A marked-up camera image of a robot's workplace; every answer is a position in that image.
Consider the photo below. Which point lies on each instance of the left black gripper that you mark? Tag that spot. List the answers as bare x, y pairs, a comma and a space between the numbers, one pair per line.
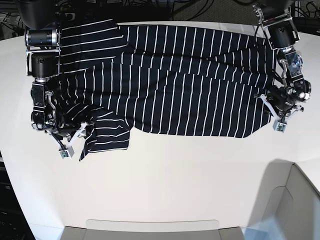
283, 100

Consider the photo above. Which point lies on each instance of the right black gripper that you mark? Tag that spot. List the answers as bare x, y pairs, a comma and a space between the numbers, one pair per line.
59, 132

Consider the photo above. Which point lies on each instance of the navy white striped T-shirt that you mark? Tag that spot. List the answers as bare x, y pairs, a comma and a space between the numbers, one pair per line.
161, 79

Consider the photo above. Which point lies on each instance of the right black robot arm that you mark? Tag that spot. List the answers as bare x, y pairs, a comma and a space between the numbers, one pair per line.
42, 37

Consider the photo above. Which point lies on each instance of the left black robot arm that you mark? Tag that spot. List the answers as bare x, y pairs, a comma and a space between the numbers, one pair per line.
275, 19

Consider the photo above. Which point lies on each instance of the grey bin front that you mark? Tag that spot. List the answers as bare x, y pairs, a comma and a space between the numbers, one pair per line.
131, 230

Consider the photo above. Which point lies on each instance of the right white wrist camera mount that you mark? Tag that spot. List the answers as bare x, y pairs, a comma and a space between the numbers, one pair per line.
66, 148

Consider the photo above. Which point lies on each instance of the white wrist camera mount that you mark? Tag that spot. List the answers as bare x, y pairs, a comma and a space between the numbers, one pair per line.
66, 148
280, 123

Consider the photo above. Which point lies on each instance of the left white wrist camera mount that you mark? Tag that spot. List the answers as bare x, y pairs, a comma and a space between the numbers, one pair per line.
280, 123

